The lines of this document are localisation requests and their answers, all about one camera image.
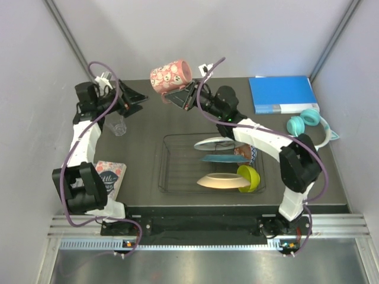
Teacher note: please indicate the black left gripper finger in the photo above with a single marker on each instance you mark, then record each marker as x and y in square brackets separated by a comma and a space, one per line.
[131, 96]
[131, 109]

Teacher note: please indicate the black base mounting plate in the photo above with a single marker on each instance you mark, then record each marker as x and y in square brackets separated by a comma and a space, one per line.
[161, 226]

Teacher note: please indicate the lime green bowl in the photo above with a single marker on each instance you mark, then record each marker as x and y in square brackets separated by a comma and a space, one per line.
[251, 175]

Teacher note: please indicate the black wire dish rack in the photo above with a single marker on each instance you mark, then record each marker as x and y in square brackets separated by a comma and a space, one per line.
[181, 167]

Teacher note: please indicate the clear glass cup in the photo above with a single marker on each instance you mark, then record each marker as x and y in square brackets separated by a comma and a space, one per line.
[116, 125]

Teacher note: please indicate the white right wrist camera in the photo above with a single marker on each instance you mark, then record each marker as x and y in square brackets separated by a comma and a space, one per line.
[204, 70]

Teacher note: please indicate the beige floral plate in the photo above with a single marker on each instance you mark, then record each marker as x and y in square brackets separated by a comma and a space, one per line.
[223, 181]

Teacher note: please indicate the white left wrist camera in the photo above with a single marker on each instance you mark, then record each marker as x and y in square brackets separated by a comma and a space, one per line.
[103, 78]

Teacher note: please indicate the pink mug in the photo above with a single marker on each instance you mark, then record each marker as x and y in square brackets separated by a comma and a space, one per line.
[170, 77]

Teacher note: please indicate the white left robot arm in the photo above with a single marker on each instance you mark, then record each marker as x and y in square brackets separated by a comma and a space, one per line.
[77, 182]

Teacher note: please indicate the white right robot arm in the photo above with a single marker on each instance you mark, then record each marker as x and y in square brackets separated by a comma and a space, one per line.
[300, 164]

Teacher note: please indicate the teal cat-ear headphones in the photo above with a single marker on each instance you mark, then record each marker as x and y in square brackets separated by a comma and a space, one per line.
[296, 126]

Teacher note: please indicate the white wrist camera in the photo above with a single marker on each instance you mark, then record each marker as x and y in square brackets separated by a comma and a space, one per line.
[204, 70]
[103, 78]

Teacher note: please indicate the teal scalloped plate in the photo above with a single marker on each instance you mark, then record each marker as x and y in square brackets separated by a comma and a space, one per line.
[224, 158]

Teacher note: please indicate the white watermelon plate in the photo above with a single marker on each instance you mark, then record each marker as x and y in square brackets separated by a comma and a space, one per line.
[215, 144]

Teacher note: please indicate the Little Women book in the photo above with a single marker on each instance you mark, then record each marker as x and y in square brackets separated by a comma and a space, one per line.
[112, 175]

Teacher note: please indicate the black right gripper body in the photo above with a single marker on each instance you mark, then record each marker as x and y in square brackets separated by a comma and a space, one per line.
[206, 101]

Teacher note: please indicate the blue clip file folder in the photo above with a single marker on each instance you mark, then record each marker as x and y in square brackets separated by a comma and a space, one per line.
[282, 94]

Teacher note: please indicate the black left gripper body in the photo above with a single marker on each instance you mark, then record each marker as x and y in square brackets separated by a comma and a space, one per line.
[105, 103]

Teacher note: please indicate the red blue patterned bowl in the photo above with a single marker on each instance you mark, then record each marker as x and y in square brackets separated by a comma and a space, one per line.
[248, 152]

